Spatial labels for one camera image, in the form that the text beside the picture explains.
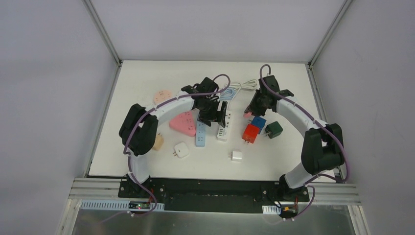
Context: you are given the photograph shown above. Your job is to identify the blue cube socket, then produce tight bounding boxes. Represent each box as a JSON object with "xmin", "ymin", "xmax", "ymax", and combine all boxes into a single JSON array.
[{"xmin": 251, "ymin": 117, "xmax": 266, "ymax": 134}]

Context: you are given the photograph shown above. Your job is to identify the small pink plug adapter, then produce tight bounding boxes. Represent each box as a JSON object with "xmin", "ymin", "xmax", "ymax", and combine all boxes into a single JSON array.
[{"xmin": 243, "ymin": 112, "xmax": 252, "ymax": 118}]

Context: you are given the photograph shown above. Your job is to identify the pink power strip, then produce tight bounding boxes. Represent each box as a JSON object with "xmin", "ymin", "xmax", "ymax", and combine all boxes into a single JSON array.
[{"xmin": 169, "ymin": 111, "xmax": 196, "ymax": 137}]

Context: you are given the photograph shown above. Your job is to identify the dark green cube socket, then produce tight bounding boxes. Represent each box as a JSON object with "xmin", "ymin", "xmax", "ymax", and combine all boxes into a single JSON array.
[{"xmin": 265, "ymin": 121, "xmax": 283, "ymax": 139}]

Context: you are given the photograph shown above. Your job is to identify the red cube socket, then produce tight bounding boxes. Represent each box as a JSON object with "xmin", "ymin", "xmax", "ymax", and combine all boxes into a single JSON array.
[{"xmin": 242, "ymin": 124, "xmax": 261, "ymax": 143}]

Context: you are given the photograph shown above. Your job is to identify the white charger plug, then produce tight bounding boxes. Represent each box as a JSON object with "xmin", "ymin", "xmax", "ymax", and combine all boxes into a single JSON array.
[{"xmin": 173, "ymin": 142, "xmax": 190, "ymax": 159}]

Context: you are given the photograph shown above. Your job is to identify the small white usb charger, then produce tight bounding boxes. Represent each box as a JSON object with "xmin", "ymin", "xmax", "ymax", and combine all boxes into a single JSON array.
[{"xmin": 231, "ymin": 150, "xmax": 243, "ymax": 162}]

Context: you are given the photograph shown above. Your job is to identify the round pink socket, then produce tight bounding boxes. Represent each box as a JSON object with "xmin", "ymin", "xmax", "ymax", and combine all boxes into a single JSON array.
[{"xmin": 153, "ymin": 90, "xmax": 173, "ymax": 104}]

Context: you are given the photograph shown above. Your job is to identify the beige cube plug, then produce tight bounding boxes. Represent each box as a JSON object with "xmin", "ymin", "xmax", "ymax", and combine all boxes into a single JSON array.
[{"xmin": 152, "ymin": 134, "xmax": 164, "ymax": 151}]

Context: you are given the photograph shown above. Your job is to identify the light blue power strip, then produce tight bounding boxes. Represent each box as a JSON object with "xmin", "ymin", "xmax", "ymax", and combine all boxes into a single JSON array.
[{"xmin": 195, "ymin": 121, "xmax": 206, "ymax": 147}]

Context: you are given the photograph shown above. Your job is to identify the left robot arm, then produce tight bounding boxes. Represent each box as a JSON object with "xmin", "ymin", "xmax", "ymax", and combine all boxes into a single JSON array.
[{"xmin": 118, "ymin": 77, "xmax": 231, "ymax": 198}]

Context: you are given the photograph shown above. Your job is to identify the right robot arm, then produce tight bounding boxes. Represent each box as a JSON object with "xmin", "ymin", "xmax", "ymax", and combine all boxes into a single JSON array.
[{"xmin": 245, "ymin": 75, "xmax": 346, "ymax": 201}]

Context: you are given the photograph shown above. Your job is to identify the white cable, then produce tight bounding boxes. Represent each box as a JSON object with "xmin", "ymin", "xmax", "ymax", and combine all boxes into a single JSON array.
[{"xmin": 225, "ymin": 79, "xmax": 258, "ymax": 111}]

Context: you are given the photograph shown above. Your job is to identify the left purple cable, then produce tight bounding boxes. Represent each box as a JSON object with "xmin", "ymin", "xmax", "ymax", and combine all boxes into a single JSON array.
[{"xmin": 122, "ymin": 73, "xmax": 231, "ymax": 218}]

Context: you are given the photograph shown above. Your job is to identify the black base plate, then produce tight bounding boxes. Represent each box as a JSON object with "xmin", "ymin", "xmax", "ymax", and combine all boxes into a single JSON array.
[{"xmin": 118, "ymin": 176, "xmax": 310, "ymax": 214}]

